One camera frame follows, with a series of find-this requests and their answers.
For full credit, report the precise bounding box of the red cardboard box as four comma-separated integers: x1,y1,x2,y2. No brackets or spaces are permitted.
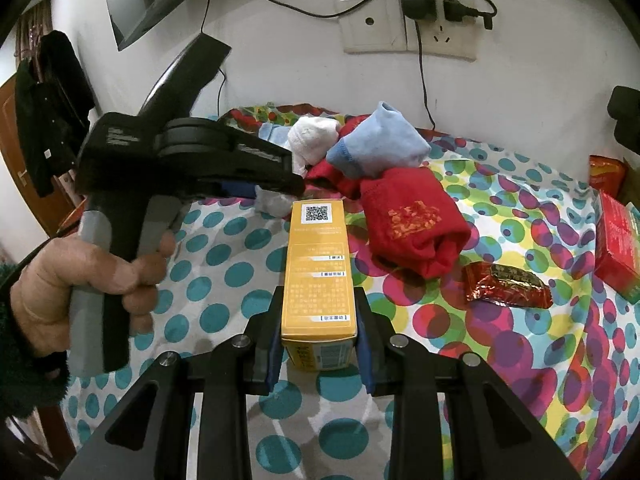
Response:
592,191,640,305

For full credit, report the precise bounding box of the orange-red packet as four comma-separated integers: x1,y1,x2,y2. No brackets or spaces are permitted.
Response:
587,155,628,196

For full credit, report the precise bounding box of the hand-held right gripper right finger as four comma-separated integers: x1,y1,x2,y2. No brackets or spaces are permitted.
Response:
352,286,583,480

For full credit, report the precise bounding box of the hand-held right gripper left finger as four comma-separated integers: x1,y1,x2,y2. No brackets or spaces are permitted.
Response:
60,285,286,480

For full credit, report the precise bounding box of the polka dot cloth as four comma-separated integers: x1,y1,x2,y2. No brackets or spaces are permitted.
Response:
65,102,640,480

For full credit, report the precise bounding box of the black adapter cable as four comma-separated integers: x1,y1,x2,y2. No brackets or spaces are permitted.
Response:
414,20,437,132

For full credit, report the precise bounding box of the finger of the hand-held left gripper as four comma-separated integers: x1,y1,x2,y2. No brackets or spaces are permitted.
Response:
227,134,297,172
199,166,307,197

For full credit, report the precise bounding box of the white sock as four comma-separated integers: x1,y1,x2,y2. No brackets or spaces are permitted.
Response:
287,116,341,177
255,185,293,218

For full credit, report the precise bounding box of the person's left forearm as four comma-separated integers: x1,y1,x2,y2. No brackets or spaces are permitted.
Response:
0,260,72,420

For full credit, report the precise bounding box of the yellow cardboard box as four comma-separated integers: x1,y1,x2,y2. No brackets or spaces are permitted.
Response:
280,199,360,373

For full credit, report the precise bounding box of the dark red sock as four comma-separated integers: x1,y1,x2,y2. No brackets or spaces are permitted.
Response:
305,115,371,198

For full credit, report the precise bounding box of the white wall plate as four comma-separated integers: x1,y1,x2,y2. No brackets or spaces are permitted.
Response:
340,0,408,54

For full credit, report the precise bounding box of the black object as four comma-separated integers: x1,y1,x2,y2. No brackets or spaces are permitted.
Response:
606,86,640,153

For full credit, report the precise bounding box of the dark hanging jacket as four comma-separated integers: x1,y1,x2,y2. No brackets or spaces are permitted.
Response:
14,30,98,198

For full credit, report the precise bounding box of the red sock with gold print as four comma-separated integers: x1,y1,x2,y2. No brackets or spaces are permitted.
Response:
360,166,473,280

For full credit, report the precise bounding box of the light blue sock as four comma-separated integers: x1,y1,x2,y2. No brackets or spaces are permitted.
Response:
326,101,432,180
257,121,293,148

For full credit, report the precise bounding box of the red foil snack packet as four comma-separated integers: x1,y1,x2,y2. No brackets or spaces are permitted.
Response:
464,261,553,309

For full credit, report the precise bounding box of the person's left hand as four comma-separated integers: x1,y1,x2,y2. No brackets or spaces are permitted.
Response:
10,232,177,357

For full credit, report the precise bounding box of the black plug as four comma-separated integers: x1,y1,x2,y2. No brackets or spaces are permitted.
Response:
442,0,497,30

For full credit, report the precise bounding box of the white wall socket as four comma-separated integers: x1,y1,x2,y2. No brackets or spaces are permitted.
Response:
405,0,478,62

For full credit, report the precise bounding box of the brown wooden door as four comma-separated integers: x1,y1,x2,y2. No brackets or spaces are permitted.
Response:
0,72,76,237

